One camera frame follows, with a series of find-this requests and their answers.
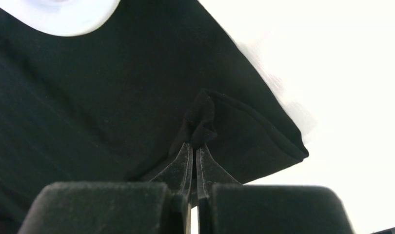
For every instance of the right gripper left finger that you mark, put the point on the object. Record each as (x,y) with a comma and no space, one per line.
(160,206)

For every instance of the black t-shirt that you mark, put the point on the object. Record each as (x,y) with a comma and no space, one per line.
(117,104)

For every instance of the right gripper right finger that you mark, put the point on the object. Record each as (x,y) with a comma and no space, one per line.
(227,207)

